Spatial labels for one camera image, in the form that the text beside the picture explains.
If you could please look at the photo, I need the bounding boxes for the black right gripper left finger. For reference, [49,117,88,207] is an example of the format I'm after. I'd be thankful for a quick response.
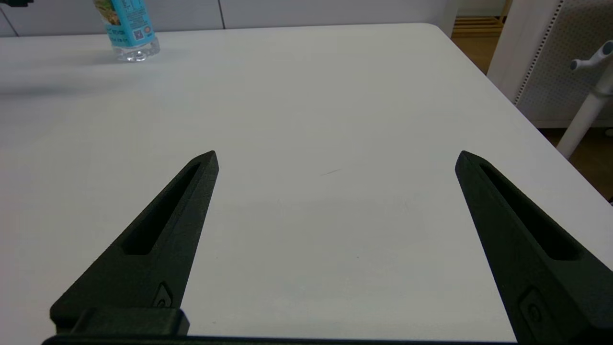
[50,150,220,336]

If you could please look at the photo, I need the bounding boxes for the wooden shelf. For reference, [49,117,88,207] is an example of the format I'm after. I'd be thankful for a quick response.
[451,0,512,39]

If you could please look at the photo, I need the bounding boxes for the soda water bottle blue label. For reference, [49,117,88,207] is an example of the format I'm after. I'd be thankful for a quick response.
[93,0,160,62]

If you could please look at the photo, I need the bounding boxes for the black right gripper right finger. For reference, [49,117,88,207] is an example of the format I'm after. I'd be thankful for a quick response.
[454,150,613,344]

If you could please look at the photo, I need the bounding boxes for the white side desk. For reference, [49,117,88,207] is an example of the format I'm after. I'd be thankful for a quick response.
[556,72,613,159]

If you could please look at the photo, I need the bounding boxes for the white perforated panel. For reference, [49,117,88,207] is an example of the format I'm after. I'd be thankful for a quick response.
[486,0,613,128]

